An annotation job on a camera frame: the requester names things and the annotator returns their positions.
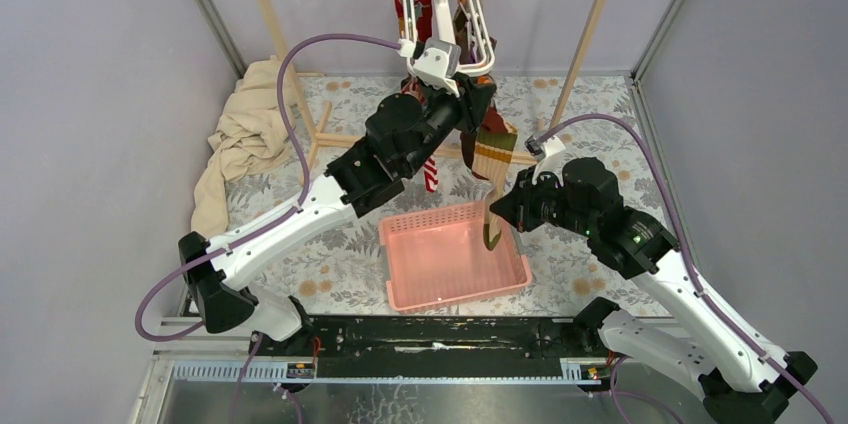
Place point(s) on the white sock hanger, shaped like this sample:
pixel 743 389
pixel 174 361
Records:
pixel 462 22

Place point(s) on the beige striped patchwork sock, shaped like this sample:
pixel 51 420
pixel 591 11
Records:
pixel 488 154

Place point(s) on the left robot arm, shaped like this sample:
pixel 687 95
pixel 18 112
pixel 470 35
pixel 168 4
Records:
pixel 400 136

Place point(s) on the red bear sock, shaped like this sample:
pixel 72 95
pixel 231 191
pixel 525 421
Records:
pixel 422 13

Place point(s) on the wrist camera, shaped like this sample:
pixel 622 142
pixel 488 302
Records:
pixel 547 151
pixel 434 62

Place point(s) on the wooden clothes rack frame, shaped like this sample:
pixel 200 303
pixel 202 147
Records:
pixel 319 140

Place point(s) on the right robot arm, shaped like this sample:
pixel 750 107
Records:
pixel 737 374

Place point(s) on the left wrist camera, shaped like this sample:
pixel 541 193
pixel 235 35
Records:
pixel 434 62

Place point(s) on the beige cloth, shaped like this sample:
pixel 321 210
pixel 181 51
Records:
pixel 250 138

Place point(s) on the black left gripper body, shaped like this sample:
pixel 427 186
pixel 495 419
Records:
pixel 467 119

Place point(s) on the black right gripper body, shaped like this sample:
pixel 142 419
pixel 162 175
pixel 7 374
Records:
pixel 542 201

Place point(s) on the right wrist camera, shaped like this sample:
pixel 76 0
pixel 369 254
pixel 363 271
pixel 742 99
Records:
pixel 547 151

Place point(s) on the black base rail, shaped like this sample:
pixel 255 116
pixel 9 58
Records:
pixel 445 347

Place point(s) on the pink plastic basket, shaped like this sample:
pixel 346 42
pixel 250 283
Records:
pixel 437 258

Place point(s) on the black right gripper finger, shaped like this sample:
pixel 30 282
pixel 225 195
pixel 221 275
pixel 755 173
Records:
pixel 511 200
pixel 510 213

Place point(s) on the red white santa sock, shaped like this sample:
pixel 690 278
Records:
pixel 431 180

